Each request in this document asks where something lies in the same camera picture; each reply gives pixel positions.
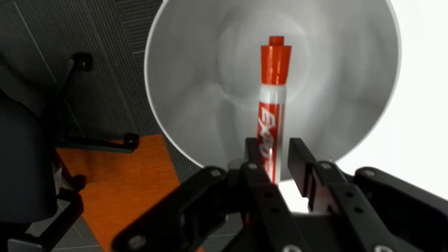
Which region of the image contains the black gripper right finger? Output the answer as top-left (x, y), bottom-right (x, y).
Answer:
top-left (286, 137), bottom-right (448, 252)

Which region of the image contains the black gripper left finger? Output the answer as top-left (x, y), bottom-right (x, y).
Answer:
top-left (111, 137), bottom-right (307, 252)

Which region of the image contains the red white marker pen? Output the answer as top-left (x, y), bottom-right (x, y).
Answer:
top-left (255, 35), bottom-right (294, 186)

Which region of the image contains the white round bowl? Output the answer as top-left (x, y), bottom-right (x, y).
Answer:
top-left (143, 0), bottom-right (404, 172)

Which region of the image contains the black padded office chair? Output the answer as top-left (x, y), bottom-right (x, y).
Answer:
top-left (0, 50), bottom-right (142, 252)

